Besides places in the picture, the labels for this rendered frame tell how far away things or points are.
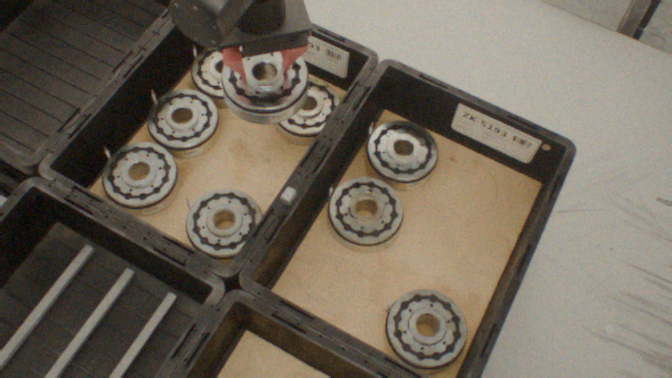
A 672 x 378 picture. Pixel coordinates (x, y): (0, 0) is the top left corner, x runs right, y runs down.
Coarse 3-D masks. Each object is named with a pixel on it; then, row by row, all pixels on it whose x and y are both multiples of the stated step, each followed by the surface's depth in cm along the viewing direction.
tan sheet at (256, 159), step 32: (224, 128) 101; (256, 128) 101; (192, 160) 98; (224, 160) 98; (256, 160) 98; (288, 160) 98; (96, 192) 94; (192, 192) 95; (256, 192) 96; (160, 224) 92; (224, 224) 93
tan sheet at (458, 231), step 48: (432, 192) 97; (480, 192) 97; (528, 192) 98; (336, 240) 93; (432, 240) 93; (480, 240) 94; (288, 288) 89; (336, 288) 89; (384, 288) 89; (432, 288) 90; (480, 288) 90; (432, 336) 87
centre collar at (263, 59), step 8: (256, 56) 80; (264, 56) 80; (272, 56) 80; (248, 64) 80; (256, 64) 80; (272, 64) 80; (280, 64) 80; (248, 72) 79; (280, 72) 79; (248, 80) 78; (256, 80) 78; (272, 80) 79; (280, 80) 79; (256, 88) 78; (264, 88) 78; (272, 88) 79
